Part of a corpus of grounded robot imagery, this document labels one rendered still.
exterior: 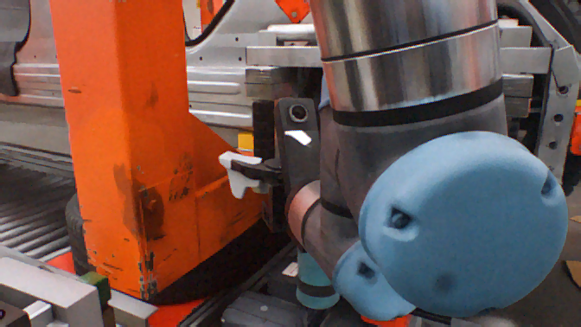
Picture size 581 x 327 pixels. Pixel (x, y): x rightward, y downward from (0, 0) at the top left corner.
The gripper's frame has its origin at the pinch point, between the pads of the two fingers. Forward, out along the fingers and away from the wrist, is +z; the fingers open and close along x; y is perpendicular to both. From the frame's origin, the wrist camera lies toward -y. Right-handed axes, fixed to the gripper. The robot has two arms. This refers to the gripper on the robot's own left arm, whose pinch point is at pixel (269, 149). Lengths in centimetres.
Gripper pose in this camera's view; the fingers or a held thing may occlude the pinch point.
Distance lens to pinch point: 61.4
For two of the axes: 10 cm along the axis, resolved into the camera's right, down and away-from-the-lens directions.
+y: -0.1, 9.6, 2.7
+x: 9.5, -0.8, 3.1
